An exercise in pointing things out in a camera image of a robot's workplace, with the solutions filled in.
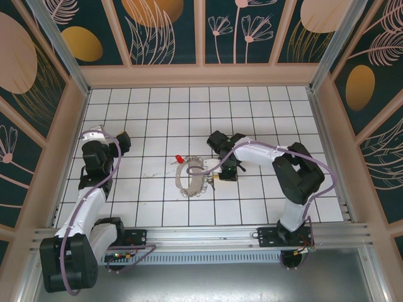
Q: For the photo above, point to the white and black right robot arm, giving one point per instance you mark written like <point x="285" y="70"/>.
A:
<point x="258" y="155"/>

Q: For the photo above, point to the small green LED circuit board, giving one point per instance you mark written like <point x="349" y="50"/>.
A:
<point x="119" y="256"/>

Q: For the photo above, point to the aluminium corner post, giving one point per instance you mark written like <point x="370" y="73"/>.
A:
<point x="340" y="41"/>
<point x="60" y="47"/>

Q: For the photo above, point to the grey sheet metal panel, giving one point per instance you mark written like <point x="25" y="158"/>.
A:
<point x="204" y="283"/>

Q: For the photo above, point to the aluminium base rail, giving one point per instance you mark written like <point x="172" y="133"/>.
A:
<point x="204" y="234"/>

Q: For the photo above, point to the aluminium side rail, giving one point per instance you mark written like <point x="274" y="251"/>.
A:
<point x="330" y="157"/>

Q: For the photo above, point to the red capped key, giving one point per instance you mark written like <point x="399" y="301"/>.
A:
<point x="179" y="158"/>

